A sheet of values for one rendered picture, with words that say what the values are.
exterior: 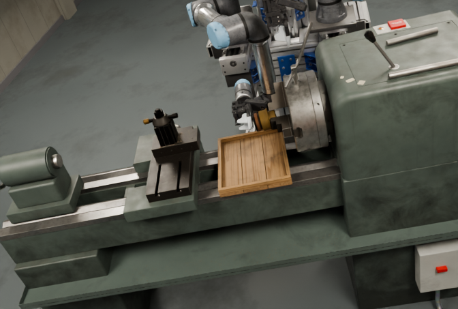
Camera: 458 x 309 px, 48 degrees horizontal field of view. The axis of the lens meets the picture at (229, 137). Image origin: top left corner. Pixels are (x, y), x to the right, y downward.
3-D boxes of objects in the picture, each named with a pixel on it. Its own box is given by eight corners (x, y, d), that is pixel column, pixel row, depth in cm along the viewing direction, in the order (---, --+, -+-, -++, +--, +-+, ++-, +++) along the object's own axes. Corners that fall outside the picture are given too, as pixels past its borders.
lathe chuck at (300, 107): (309, 110, 228) (300, 55, 206) (322, 164, 206) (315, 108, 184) (289, 114, 229) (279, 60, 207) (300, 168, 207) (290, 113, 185)
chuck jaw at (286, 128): (297, 111, 203) (300, 126, 192) (298, 121, 205) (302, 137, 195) (270, 116, 204) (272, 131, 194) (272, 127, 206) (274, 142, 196)
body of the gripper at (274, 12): (267, 26, 201) (261, -5, 197) (289, 21, 200) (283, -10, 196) (268, 29, 194) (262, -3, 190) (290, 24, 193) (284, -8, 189)
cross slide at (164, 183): (195, 133, 240) (192, 125, 237) (191, 195, 205) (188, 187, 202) (158, 140, 242) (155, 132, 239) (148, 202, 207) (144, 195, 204)
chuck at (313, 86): (317, 109, 228) (309, 54, 205) (330, 162, 206) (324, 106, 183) (309, 110, 228) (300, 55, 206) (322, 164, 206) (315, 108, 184)
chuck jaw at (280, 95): (295, 105, 209) (289, 76, 209) (296, 104, 204) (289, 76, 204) (268, 110, 210) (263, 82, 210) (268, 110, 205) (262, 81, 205)
